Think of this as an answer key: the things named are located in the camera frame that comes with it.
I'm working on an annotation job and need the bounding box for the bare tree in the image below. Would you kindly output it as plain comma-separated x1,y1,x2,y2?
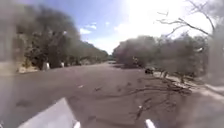
156,0,224,86

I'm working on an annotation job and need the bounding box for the grey asphalt road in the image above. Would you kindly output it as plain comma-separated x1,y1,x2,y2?
0,62,224,128

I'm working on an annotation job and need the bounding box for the dark vehicle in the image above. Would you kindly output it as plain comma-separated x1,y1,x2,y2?
144,67,156,75

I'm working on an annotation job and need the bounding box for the pale kerb strip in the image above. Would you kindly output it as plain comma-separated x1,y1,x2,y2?
153,71,224,101

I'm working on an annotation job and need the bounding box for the row of trees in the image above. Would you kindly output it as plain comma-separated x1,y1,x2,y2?
0,3,110,72
112,33,209,79

